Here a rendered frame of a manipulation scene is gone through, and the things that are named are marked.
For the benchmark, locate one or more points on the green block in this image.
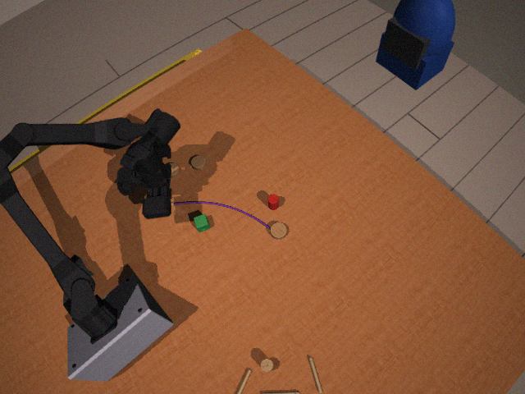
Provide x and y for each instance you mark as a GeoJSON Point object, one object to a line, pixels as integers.
{"type": "Point", "coordinates": [201, 223]}

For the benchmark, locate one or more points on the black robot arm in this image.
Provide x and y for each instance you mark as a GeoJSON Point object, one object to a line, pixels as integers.
{"type": "Point", "coordinates": [90, 312]}

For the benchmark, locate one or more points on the small brown wooden cylinder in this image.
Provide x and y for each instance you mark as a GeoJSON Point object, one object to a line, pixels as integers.
{"type": "Point", "coordinates": [267, 365]}

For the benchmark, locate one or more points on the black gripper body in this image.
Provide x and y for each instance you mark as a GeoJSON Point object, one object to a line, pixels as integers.
{"type": "Point", "coordinates": [159, 205]}

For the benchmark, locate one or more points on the red cylinder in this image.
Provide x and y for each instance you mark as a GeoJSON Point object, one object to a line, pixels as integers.
{"type": "Point", "coordinates": [273, 202]}

